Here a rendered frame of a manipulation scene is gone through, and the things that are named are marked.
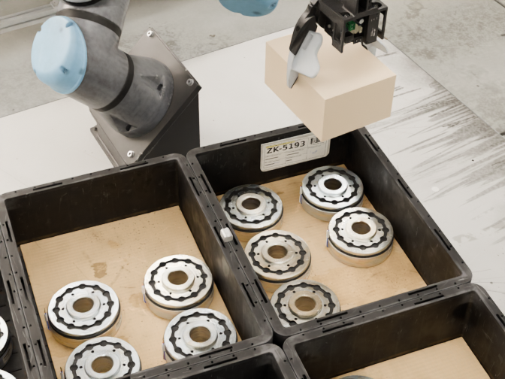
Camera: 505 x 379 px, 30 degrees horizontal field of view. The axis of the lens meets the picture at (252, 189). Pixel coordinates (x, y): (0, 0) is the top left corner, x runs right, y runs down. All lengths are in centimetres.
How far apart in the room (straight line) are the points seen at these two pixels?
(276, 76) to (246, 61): 69
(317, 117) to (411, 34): 219
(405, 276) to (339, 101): 31
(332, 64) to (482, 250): 52
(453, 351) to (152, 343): 43
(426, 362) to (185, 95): 65
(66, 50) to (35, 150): 35
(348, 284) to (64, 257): 44
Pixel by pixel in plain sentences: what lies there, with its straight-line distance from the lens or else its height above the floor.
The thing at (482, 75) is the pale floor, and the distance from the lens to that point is 335.
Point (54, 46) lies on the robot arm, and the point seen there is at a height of 101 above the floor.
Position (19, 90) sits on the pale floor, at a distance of 324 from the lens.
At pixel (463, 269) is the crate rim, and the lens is 136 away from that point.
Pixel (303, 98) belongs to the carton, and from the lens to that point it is 135.
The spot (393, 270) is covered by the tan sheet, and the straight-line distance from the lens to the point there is 147.
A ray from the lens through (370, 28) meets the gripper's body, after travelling 129.
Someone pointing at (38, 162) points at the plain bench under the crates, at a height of 70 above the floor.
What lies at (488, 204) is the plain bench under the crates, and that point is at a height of 70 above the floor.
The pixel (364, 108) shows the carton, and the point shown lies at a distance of 135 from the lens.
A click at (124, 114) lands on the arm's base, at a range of 169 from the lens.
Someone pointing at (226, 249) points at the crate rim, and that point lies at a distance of 134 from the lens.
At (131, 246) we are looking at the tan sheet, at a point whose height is 83.
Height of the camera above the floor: 191
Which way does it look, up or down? 43 degrees down
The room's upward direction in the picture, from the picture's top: 1 degrees clockwise
